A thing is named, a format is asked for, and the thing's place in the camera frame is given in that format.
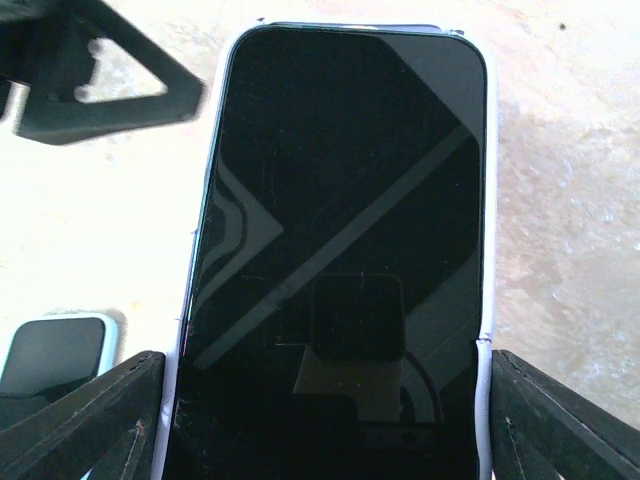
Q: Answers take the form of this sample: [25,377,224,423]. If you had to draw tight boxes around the teal phone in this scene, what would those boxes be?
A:
[162,22,489,480]

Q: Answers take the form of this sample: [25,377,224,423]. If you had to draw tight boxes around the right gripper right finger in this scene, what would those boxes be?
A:
[490,350,639,479]

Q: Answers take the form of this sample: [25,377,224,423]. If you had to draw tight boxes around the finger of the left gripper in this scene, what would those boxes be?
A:
[1,1,204,146]

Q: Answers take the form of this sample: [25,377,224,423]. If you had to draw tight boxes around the lavender phone case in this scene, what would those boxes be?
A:
[149,19,500,480]

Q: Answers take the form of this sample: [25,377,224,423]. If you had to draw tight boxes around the phone in light blue case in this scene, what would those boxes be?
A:
[1,313,119,398]

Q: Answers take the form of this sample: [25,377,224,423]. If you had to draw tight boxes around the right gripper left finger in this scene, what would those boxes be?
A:
[1,351,165,479]

